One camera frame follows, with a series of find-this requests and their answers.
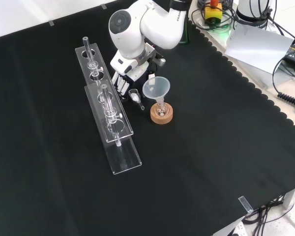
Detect white paper sheet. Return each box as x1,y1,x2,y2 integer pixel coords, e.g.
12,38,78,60
224,23,295,74

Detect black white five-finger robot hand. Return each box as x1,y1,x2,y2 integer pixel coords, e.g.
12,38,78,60
110,50,154,103

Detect grey table leg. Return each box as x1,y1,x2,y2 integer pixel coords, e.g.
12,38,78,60
284,188,295,209

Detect clear acrylic funnel stand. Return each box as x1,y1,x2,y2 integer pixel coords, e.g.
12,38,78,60
75,36,143,176

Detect cork ring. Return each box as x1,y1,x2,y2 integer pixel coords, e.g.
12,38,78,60
150,102,174,125

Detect clear plastic funnel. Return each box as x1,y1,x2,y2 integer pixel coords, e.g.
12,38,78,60
142,76,172,109

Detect white power strip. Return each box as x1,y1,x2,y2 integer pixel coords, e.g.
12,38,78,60
225,220,247,236

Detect yellow stop button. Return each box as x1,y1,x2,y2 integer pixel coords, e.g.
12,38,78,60
204,0,223,25

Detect green cable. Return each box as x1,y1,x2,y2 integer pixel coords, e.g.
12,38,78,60
180,18,191,45

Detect small round-bottom glass flask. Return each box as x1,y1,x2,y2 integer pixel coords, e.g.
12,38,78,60
155,98,168,118

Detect clear weighing funnel with powder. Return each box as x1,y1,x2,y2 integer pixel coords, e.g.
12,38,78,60
128,88,146,111

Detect black coiled cable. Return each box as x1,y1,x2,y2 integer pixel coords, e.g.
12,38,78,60
272,53,295,114

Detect black bench cloth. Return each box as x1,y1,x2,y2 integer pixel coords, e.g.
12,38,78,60
0,0,295,236

